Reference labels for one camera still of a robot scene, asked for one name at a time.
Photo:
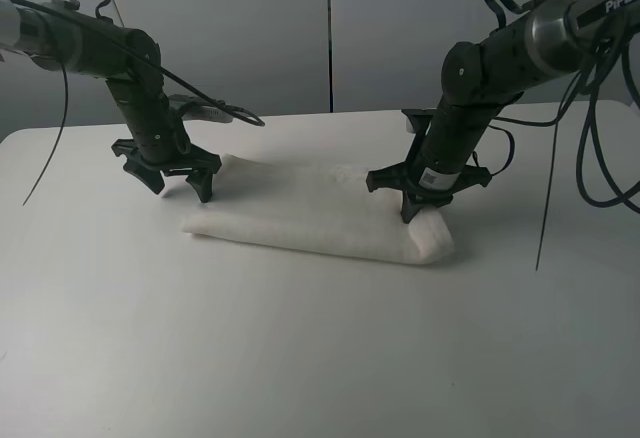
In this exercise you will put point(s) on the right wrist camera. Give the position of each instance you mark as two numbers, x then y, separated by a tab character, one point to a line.
418	120

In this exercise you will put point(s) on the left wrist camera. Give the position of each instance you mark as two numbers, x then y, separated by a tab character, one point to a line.
194	108

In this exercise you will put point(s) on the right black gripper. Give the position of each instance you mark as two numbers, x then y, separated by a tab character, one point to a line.
427	181

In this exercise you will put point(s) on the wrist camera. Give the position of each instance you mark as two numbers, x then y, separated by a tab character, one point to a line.
194	108
418	120

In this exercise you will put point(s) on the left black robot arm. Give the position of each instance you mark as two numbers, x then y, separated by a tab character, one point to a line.
57	38

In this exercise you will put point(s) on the white towel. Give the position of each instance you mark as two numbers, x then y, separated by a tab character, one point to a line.
317	209

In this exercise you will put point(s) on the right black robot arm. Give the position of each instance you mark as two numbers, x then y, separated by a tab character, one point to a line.
533	43

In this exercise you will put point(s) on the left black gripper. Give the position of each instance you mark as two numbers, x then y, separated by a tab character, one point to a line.
148	157

